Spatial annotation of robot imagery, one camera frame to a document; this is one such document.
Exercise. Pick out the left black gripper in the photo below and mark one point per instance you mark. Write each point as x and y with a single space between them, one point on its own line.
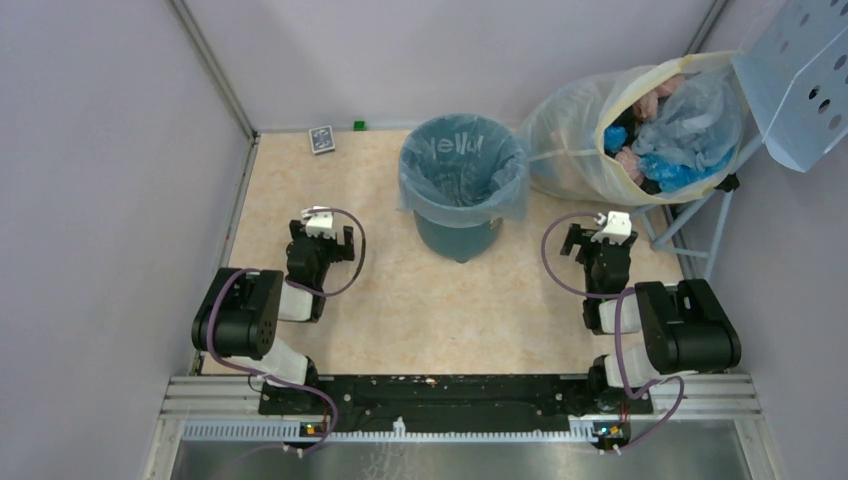
339 251

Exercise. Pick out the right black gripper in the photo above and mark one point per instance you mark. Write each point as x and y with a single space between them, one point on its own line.
578 236

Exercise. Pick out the teal plastic trash bin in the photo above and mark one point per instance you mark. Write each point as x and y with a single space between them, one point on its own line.
458 244

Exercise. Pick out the light blue trash bag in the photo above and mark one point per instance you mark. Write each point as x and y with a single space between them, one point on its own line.
461 170

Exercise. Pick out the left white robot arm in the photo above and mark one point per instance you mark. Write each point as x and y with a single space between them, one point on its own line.
239 315

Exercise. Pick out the large translucent sack of bags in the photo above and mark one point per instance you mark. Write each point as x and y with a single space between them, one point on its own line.
662 134

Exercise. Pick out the playing card deck box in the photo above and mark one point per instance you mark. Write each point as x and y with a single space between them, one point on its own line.
322 140

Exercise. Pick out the perforated white metal panel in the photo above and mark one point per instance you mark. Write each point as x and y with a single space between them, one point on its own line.
795 81

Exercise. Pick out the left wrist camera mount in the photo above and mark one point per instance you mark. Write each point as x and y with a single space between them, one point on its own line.
318 222

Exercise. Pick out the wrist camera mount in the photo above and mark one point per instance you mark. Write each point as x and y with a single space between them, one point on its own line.
614 227
318 222

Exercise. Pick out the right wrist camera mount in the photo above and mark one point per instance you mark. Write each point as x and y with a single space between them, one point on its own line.
614 227

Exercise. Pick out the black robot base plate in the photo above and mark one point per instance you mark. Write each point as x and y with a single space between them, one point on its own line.
453 403

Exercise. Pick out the white cable comb strip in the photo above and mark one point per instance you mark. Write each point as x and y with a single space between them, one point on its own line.
289 431

